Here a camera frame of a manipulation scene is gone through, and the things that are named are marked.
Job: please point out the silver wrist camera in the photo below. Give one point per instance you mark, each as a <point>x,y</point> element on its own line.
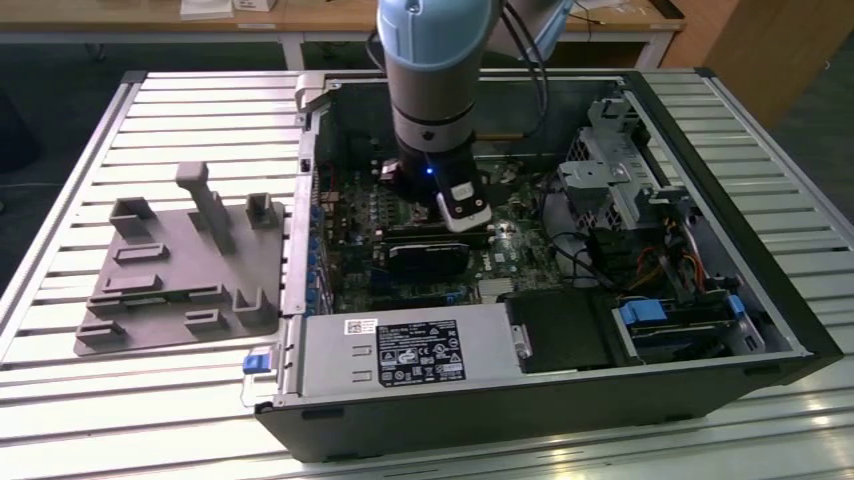
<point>467,217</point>

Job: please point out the wooden desk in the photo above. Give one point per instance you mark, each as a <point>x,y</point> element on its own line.
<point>320,17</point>

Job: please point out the grey metal drive cage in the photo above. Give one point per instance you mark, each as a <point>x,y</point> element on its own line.
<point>593,175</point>

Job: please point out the blue plastic clip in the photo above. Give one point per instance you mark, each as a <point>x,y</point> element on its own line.
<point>736,307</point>

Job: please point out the small silver heatsink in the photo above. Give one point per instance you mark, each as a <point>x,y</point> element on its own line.
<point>496,290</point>

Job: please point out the blue case latch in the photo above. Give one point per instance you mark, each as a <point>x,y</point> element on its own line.
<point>256,363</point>

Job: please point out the black rating label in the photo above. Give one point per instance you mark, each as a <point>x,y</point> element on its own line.
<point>420,355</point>

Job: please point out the large white box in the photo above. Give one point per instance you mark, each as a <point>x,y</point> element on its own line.
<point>206,9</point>

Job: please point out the grey power supply unit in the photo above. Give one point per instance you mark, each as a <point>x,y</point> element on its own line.
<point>333,360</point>

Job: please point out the small white barcode sticker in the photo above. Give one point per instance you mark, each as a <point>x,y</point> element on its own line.
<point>360,326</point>

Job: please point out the CPU socket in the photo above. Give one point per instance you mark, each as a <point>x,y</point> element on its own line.
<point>408,216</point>

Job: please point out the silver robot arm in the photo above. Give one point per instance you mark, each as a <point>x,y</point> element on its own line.
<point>433,75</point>

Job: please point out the black plastic shroud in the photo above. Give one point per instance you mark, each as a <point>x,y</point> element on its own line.
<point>567,330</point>

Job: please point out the wooden cabinet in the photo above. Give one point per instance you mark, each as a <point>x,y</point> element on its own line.
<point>787,50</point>

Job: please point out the green motherboard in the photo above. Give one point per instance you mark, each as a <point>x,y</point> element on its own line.
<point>523,235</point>

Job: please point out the black RAM slot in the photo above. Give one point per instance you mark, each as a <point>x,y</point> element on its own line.
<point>407,231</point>
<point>407,238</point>

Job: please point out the grey plastic parts rack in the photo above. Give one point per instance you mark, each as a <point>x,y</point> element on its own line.
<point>173,280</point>

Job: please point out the black open PC case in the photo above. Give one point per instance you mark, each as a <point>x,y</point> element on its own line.
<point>467,430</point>

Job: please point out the small white box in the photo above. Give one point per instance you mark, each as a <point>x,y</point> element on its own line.
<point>253,5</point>

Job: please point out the hard disk in blue carrier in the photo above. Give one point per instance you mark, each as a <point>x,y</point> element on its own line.
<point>643,315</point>

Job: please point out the black graphics card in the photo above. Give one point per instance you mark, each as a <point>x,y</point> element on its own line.
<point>427,260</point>

